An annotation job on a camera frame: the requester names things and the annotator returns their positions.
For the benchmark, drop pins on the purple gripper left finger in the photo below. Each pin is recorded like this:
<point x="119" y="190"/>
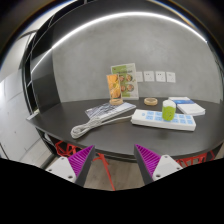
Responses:
<point x="74" y="168"/>

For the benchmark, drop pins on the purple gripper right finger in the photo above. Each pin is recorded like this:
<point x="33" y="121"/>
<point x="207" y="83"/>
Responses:
<point x="154" y="166"/>

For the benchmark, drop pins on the white blue power strip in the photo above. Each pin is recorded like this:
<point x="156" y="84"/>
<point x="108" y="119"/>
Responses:
<point x="154" y="119"/>

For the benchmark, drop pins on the red chair right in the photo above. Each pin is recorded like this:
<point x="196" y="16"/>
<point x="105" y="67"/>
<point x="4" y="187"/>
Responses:
<point x="201" y="158"/>

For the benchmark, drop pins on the silver white keyboard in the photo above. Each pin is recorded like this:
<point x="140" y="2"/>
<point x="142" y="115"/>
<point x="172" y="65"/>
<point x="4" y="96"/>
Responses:
<point x="107" y="111"/>

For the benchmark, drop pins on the white blue booklet stack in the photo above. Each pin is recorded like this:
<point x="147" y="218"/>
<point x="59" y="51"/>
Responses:
<point x="188" y="106"/>

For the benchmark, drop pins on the green menu poster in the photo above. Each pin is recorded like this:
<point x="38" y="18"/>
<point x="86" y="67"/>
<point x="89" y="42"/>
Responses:
<point x="127" y="79"/>

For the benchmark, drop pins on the dark shelving unit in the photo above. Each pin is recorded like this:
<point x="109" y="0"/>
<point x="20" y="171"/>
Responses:
<point x="37" y="71"/>

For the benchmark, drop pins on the white wall socket middle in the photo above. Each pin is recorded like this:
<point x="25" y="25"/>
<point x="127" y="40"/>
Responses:
<point x="160" y="76"/>

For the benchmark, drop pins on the white wall socket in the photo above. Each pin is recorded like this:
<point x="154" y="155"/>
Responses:
<point x="149" y="76"/>
<point x="139" y="76"/>
<point x="160" y="76"/>
<point x="171" y="77"/>

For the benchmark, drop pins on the white wall socket right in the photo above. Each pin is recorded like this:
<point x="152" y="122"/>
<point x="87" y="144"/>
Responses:
<point x="171" y="77"/>

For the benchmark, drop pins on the white wall socket far left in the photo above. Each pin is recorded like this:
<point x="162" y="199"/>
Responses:
<point x="139" y="76"/>

